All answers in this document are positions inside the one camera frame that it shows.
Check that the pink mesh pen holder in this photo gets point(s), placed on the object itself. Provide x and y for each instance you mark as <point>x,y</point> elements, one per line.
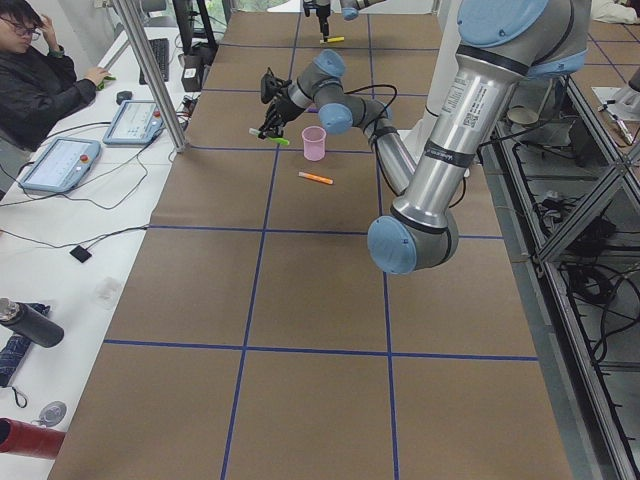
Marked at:
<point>313,138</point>

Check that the black keyboard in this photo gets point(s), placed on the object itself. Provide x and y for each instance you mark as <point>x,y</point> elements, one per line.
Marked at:
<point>160,49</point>

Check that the red bottle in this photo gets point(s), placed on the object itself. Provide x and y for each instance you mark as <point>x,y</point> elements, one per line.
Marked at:
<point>24,439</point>

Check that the near teach pendant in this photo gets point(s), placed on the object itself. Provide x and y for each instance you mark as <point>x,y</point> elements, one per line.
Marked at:
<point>61,166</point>

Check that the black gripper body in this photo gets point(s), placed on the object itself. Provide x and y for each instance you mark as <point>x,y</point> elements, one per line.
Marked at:
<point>322,11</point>
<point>280,106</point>

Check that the blue folded umbrella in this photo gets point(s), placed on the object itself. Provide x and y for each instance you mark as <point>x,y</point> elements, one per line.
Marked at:
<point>11,356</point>

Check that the person in black jacket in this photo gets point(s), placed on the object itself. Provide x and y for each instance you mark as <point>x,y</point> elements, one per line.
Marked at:
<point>39,85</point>

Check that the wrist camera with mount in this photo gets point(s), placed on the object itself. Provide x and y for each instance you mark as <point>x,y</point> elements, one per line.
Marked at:
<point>272,87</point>

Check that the aluminium frame post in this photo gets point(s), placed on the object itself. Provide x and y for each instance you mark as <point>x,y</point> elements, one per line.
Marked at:
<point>139,42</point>

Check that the black water bottle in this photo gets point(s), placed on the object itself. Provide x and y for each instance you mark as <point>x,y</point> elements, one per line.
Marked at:
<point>24,319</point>

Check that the small black box device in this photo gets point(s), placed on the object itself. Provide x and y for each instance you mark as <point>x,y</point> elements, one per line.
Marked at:
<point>80,253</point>

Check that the teach pendant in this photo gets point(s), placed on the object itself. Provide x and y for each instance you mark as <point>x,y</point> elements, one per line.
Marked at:
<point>135,123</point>
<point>61,166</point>

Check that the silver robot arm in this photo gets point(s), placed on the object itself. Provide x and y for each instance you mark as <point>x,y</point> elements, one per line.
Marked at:
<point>349,8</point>
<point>497,44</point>

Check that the orange highlighter pen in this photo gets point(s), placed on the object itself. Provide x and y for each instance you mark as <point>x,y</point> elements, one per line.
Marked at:
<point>316,178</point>

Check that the green highlighter pen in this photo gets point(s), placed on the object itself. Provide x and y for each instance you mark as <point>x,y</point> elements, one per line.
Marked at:
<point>254,132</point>

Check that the round metal lid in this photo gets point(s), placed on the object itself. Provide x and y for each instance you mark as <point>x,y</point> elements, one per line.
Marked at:
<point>52,414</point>

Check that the far teach pendant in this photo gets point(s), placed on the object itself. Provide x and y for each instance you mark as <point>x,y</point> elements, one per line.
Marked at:
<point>135,123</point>

